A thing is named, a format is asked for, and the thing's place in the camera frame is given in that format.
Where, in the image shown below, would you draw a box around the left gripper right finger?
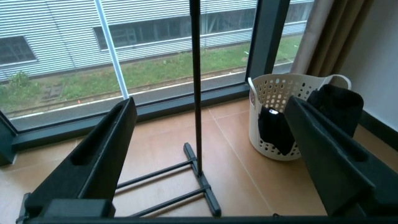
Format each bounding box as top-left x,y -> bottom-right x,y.
284,95 -> 398,217

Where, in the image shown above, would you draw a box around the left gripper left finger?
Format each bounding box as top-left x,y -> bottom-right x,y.
24,96 -> 138,219

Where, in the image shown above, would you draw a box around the black shorts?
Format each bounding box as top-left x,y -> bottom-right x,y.
306,83 -> 364,138

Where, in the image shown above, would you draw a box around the white laundry basket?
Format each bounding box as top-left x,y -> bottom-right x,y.
248,73 -> 352,162

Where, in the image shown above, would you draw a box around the black clothes rack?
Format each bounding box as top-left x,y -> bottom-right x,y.
114,0 -> 223,218

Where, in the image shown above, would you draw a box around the beige curtain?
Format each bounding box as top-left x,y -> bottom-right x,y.
290,0 -> 376,78

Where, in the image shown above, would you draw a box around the window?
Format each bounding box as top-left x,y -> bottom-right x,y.
0,0 -> 315,166

